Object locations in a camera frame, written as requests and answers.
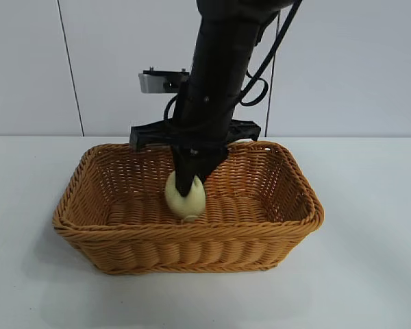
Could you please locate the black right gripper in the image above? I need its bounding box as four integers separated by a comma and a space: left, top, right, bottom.
129, 40, 262, 199

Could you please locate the pale yellow egg yolk pastry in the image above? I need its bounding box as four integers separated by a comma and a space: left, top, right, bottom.
164, 170, 207, 224

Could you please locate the brown woven wicker basket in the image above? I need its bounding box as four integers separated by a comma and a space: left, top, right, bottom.
52, 139, 325, 276

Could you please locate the thin black camera cable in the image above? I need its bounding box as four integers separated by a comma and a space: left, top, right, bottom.
163, 93, 180, 122

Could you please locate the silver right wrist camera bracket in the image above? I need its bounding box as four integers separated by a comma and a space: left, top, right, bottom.
138, 67, 192, 95

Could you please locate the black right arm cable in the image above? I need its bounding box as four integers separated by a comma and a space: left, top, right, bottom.
239, 0, 304, 108

